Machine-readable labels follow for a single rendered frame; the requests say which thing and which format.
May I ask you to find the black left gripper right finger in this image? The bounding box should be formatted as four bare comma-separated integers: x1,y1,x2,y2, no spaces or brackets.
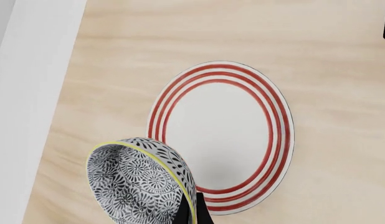
196,192,216,224

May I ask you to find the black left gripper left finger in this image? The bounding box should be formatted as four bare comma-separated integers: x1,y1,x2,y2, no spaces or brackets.
173,194,194,224

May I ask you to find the white plate with red rings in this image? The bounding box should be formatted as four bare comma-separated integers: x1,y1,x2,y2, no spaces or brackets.
147,60,295,210

